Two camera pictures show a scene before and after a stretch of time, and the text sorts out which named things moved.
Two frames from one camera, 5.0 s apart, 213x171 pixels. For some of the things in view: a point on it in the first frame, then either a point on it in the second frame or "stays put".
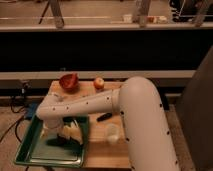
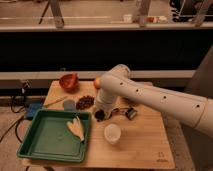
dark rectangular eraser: (59, 142) → (100, 114)
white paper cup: (112, 133) stays put
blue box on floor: (31, 109) stays put
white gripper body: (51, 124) → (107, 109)
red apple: (98, 83) stays put
